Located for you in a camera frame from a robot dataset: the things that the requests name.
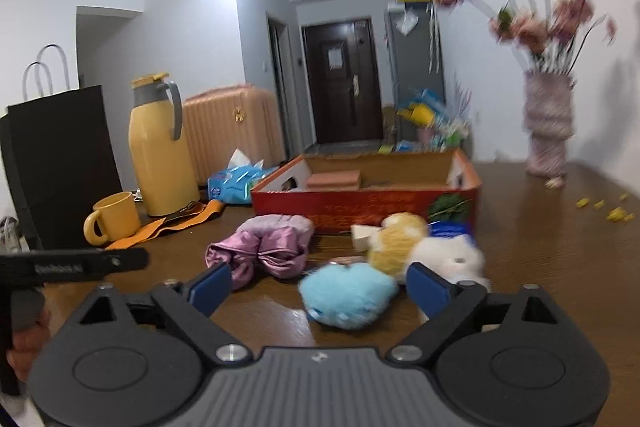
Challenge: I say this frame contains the blue tissue pack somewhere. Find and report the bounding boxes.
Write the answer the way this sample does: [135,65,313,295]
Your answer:
[206,149,281,206]

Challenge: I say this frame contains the yellow and white plush dog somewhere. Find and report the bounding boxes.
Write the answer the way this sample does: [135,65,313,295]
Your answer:
[367,212,493,294]

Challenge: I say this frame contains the pink ribbed suitcase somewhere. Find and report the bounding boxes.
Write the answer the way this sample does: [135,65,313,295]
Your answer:
[182,83,286,188]

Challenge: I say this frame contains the pink foam block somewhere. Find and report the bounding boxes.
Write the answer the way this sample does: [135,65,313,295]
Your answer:
[306,170,362,190]

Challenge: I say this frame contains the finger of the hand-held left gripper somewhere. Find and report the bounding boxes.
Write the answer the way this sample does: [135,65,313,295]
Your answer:
[87,249,149,280]

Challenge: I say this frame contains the clear plastic bag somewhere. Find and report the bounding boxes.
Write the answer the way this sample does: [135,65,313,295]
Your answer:
[394,9,419,34]

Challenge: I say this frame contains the grey refrigerator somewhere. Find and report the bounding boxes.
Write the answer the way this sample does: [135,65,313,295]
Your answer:
[385,2,446,142]

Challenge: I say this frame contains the white foam block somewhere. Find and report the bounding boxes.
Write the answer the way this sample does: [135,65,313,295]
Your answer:
[350,223,381,253]

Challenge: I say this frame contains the scattered yellow crumbs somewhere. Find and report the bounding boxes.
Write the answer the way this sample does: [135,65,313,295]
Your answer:
[575,193,633,223]

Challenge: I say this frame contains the grey vase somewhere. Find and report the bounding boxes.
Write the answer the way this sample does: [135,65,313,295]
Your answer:
[522,72,576,178]

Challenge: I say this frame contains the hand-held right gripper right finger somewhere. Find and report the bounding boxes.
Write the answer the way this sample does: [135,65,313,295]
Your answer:
[390,262,563,367]

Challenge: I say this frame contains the dark brown entrance door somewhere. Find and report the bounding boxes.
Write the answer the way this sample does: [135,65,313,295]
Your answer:
[301,18,386,145]

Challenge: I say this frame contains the yellow mug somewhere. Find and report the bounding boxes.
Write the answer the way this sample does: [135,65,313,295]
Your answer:
[83,192,142,247]

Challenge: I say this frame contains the dark side door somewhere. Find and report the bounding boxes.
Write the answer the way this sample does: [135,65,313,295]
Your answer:
[266,13,292,158]

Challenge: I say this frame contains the pile of colourful packets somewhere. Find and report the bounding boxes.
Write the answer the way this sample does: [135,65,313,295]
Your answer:
[382,88,473,152]

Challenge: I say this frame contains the black paper bag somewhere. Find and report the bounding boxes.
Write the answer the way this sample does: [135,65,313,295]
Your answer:
[0,44,123,253]

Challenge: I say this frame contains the red cardboard box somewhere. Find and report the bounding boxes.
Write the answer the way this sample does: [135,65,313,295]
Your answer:
[250,148,483,236]

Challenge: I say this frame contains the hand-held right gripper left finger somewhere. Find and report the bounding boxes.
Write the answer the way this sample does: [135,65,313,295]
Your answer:
[75,263,251,365]

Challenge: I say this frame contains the light blue plush toy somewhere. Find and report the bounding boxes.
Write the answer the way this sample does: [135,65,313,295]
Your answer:
[299,263,400,332]

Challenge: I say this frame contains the person's left hand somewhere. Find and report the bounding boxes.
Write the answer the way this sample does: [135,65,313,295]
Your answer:
[7,307,53,383]

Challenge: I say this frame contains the orange shoehorn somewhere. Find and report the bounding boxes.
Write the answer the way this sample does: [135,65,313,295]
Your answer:
[105,207,211,252]
[165,199,226,228]

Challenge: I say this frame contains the yellow thermos jug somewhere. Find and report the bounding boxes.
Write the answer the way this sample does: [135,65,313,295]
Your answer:
[128,73,201,217]

